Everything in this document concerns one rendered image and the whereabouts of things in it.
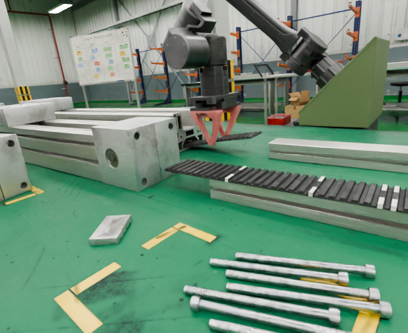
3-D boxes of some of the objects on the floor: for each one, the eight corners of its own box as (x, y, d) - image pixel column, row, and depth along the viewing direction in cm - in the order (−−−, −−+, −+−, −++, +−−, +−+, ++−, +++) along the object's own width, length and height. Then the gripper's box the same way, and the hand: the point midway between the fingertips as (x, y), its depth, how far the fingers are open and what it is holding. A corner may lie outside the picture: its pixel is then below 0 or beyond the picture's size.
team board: (82, 129, 635) (61, 36, 574) (97, 125, 679) (79, 38, 618) (137, 128, 580) (121, 26, 519) (150, 123, 624) (136, 28, 563)
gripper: (212, 64, 49) (219, 149, 54) (241, 63, 56) (244, 137, 61) (183, 68, 53) (191, 147, 58) (213, 67, 60) (218, 136, 65)
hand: (218, 138), depth 59 cm, fingers closed on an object, 5 cm apart
